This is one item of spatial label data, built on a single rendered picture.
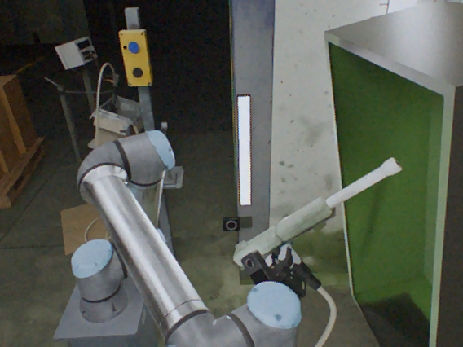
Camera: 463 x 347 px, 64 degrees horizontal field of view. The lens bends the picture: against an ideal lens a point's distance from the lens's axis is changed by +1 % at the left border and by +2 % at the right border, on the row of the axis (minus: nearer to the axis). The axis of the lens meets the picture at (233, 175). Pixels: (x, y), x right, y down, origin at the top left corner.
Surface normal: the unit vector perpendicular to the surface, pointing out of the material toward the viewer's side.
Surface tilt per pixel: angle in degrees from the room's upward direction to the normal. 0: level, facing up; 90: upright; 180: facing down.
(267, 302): 5
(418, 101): 90
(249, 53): 90
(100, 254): 5
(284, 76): 90
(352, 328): 0
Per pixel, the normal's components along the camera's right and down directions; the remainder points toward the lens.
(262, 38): 0.04, 0.50
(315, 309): -0.03, -0.86
